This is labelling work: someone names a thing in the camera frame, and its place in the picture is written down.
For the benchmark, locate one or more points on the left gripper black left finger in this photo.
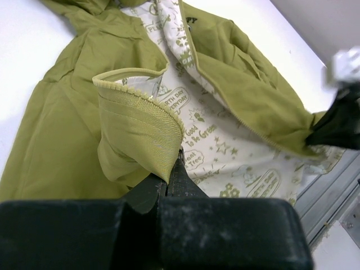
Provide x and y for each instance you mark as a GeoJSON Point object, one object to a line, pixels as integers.
{"type": "Point", "coordinates": [83, 234]}

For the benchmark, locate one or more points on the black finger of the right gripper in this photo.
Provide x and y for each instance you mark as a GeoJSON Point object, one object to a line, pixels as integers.
{"type": "Point", "coordinates": [340, 125]}

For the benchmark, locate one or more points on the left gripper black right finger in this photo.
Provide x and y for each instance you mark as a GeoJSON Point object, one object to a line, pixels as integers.
{"type": "Point", "coordinates": [199, 232]}

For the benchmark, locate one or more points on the olive green hooded jacket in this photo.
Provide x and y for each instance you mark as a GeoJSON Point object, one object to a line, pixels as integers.
{"type": "Point", "coordinates": [143, 79]}

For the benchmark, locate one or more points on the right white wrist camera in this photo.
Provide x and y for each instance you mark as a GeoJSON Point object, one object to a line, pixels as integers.
{"type": "Point", "coordinates": [342, 69]}

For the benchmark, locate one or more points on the aluminium frame rail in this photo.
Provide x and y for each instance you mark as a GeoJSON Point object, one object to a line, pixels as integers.
{"type": "Point", "coordinates": [322, 199]}

